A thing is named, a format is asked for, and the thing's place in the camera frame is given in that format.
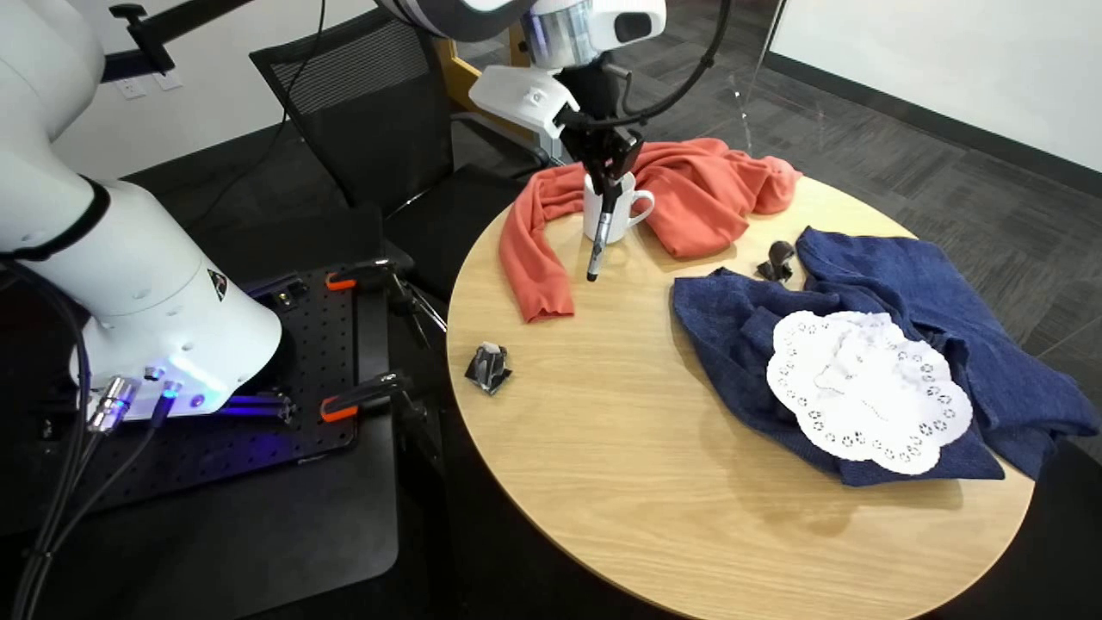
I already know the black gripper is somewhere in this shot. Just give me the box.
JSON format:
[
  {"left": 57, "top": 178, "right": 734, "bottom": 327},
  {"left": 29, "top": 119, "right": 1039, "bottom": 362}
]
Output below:
[{"left": 556, "top": 61, "right": 642, "bottom": 193}]

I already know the black marker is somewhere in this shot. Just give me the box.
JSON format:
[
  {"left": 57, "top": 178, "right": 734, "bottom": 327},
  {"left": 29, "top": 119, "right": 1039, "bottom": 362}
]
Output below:
[{"left": 585, "top": 178, "right": 621, "bottom": 284}]

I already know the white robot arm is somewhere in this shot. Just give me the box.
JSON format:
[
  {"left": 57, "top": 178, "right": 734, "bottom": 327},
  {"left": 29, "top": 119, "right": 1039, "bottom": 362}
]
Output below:
[{"left": 0, "top": 0, "right": 668, "bottom": 420}]

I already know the white mug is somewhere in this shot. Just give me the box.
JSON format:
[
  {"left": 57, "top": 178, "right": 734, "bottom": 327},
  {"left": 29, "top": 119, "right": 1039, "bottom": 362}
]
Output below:
[{"left": 581, "top": 174, "right": 656, "bottom": 246}]

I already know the orange cloth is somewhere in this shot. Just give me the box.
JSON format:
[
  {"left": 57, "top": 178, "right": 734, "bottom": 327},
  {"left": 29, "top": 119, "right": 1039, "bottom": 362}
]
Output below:
[{"left": 499, "top": 138, "right": 798, "bottom": 319}]

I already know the black binder clip near blue cloth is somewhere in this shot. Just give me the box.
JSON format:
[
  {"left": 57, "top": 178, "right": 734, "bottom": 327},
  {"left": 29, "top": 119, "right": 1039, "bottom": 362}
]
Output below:
[{"left": 757, "top": 240, "right": 796, "bottom": 284}]

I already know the black binder clip at table edge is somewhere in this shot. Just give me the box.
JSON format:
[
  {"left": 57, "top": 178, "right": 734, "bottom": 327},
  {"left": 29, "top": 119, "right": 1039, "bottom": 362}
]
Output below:
[{"left": 466, "top": 340, "right": 513, "bottom": 393}]

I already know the black mesh office chair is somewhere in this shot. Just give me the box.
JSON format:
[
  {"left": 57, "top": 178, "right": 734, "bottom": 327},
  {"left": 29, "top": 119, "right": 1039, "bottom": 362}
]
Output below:
[{"left": 250, "top": 9, "right": 537, "bottom": 286}]

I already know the white paper doily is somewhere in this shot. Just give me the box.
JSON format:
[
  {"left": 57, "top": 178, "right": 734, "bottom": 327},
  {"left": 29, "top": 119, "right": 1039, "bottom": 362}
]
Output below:
[{"left": 765, "top": 309, "right": 973, "bottom": 477}]

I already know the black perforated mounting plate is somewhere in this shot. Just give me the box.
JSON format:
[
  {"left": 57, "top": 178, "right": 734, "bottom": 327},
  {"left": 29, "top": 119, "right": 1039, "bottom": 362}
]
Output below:
[{"left": 0, "top": 272, "right": 387, "bottom": 536}]

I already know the blue cloth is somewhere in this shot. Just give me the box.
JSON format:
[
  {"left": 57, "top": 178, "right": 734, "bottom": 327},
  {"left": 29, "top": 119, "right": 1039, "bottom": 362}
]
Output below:
[{"left": 672, "top": 232, "right": 1099, "bottom": 485}]

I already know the orange handled clamp upper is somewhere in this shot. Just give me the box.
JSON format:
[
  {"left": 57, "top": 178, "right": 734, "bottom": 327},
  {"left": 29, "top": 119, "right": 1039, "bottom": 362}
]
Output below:
[{"left": 243, "top": 254, "right": 410, "bottom": 308}]

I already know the orange handled clamp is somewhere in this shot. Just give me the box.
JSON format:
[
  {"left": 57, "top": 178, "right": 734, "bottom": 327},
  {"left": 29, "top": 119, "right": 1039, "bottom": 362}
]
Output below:
[
  {"left": 217, "top": 368, "right": 412, "bottom": 427},
  {"left": 243, "top": 254, "right": 410, "bottom": 308}
]

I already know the orange handled clamp lower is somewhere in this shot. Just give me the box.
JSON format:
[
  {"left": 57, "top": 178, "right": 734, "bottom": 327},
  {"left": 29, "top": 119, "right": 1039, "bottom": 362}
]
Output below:
[{"left": 217, "top": 368, "right": 412, "bottom": 427}]

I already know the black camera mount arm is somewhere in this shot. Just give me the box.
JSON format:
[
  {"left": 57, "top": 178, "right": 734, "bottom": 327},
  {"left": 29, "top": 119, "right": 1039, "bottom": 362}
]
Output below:
[{"left": 103, "top": 0, "right": 248, "bottom": 84}]

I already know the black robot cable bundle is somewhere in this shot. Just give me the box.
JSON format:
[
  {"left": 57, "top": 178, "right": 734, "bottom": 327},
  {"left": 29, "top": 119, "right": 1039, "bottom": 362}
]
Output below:
[{"left": 0, "top": 254, "right": 180, "bottom": 620}]

